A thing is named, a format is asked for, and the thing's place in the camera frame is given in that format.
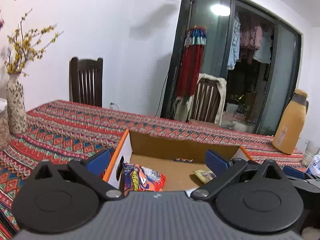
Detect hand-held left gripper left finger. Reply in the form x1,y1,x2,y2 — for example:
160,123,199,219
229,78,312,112
26,148,124,202

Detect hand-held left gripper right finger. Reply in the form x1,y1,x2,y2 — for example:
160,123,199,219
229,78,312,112
190,150,292,201

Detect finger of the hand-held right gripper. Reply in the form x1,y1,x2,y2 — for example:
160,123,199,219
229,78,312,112
283,165,320,180

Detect orange cardboard box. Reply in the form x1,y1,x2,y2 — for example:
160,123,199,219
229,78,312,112
102,129,253,192

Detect pale yellow snack packet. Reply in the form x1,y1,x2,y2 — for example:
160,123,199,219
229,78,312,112
193,169,217,183

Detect white and blue tissue pack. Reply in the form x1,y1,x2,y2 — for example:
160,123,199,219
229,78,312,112
305,154,320,177

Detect clear glass cup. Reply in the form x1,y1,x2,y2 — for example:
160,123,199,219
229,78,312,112
302,140,320,165

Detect yellow thermos jug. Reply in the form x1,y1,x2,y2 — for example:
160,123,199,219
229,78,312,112
272,89,309,155

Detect orange and blue snack packet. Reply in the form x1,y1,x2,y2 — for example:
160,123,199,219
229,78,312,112
122,162,166,192

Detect brown slatted wooden chair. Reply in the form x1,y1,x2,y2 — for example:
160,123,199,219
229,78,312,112
190,79,222,123

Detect chair with cream cloth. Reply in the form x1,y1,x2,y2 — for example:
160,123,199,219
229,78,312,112
174,73,227,125

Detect dark wooden chair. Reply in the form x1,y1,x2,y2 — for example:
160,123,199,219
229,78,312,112
69,57,104,107

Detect sliding glass door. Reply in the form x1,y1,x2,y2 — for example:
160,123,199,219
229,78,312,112
160,0,304,137

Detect speckled ceramic vase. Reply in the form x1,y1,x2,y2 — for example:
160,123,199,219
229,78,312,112
6,73,28,134

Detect red striped hanging cloth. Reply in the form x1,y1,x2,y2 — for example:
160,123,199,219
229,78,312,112
175,26,207,98

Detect light blue hanging shirt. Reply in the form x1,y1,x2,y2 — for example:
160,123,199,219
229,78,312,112
227,15,242,70

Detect white hanging garment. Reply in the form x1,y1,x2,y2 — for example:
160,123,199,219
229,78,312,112
252,30,274,64

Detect pink hanging garment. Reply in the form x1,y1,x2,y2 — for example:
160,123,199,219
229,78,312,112
240,17,263,50

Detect yellow flower branches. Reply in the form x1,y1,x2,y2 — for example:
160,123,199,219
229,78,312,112
5,9,64,77

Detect black cable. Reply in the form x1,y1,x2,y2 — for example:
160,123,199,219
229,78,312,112
155,67,170,117

